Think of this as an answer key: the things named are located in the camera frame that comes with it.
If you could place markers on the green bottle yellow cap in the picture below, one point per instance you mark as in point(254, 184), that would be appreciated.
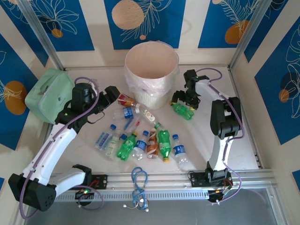
point(126, 145)
point(164, 143)
point(182, 111)

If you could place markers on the red orange label bottle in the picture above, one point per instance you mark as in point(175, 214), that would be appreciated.
point(125, 99)

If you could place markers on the white cap blue label bottle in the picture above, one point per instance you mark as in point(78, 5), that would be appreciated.
point(128, 112)

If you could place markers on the clear bottle red blue inside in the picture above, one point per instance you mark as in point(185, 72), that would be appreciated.
point(131, 124)

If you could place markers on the green cap clear bottle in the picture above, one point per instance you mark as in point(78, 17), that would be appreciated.
point(149, 116)

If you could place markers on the long blue label bottle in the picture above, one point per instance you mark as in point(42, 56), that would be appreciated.
point(103, 139)

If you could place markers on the clear bottle pale green label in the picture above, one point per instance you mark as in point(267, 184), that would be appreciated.
point(112, 145)

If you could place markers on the brown drink bottle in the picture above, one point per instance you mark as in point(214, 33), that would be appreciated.
point(152, 143)

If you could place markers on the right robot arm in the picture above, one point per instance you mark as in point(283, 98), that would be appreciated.
point(220, 150)

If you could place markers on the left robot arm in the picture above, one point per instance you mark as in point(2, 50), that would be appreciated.
point(47, 150)

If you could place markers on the white bin with plastic liner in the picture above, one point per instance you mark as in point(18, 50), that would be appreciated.
point(150, 65)

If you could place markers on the mint green zip pouch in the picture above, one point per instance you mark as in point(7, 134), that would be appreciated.
point(51, 96)

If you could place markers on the blue stethoscope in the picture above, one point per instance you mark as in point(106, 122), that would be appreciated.
point(141, 202)

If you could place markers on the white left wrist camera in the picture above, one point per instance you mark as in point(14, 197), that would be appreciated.
point(95, 86)

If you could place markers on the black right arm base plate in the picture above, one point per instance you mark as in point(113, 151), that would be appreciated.
point(197, 179)

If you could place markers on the aluminium frame post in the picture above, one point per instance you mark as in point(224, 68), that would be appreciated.
point(248, 32)
point(39, 32)

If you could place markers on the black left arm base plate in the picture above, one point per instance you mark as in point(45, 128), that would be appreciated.
point(100, 181)

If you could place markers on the aluminium mounting rail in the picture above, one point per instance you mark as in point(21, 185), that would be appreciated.
point(164, 180)

